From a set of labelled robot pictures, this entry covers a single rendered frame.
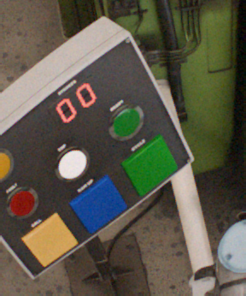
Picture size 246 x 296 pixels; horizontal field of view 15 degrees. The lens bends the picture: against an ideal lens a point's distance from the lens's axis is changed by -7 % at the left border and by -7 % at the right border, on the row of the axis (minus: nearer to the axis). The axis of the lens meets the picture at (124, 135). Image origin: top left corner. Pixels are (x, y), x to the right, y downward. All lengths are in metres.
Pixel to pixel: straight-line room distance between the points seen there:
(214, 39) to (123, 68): 0.49
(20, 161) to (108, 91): 0.16
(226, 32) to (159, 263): 0.86
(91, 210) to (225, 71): 0.62
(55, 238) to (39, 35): 1.36
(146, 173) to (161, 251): 1.02
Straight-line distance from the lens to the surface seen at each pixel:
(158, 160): 1.51
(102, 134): 1.44
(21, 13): 2.83
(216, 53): 1.93
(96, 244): 2.09
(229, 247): 1.18
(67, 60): 1.40
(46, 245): 1.49
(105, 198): 1.49
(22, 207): 1.43
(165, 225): 2.53
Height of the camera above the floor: 2.43
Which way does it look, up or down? 68 degrees down
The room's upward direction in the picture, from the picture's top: 11 degrees counter-clockwise
